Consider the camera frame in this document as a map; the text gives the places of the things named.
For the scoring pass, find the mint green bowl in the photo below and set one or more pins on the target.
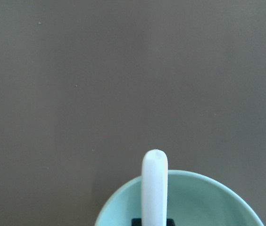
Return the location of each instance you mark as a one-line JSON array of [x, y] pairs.
[[193, 200]]

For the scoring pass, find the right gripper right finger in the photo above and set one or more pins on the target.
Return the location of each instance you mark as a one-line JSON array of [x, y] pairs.
[[170, 222]]

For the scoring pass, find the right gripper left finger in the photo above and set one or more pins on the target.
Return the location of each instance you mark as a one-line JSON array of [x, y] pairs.
[[136, 222]]

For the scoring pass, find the white ceramic spoon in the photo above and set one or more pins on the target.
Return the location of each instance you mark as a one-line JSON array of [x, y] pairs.
[[154, 188]]

